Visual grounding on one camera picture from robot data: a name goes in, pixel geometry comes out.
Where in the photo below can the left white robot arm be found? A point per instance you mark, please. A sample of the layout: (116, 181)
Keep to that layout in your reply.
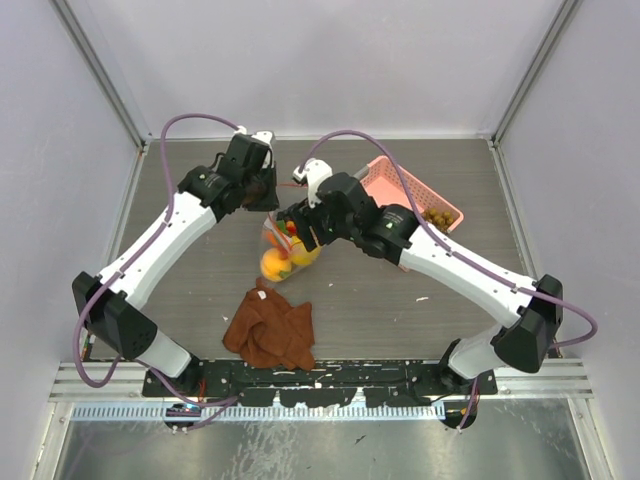
(110, 303)

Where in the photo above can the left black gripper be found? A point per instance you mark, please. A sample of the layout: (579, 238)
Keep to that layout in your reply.
(269, 202)

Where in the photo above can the brown cloth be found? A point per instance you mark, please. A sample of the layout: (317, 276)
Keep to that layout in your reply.
(268, 332)

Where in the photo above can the brown longan bunch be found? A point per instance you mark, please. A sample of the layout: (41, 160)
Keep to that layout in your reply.
(442, 220)

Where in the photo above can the orange peach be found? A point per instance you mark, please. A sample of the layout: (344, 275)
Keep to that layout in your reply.
(275, 266)

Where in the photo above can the grey slotted cable duct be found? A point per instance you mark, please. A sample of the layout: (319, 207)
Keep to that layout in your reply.
(172, 411)

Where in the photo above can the aluminium frame rail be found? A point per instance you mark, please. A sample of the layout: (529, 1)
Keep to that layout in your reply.
(557, 378)

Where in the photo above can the clear zip top bag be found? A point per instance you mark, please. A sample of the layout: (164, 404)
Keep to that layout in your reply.
(288, 193)

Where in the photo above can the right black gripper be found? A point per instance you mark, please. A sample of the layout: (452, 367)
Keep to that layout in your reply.
(305, 216)

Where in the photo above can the yellow apple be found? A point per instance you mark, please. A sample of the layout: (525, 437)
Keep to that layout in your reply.
(300, 256)

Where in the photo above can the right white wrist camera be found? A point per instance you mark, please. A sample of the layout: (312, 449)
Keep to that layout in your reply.
(264, 136)

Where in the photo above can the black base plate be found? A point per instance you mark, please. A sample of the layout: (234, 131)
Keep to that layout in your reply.
(394, 383)

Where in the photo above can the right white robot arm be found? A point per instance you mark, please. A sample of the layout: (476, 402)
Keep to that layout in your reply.
(527, 311)

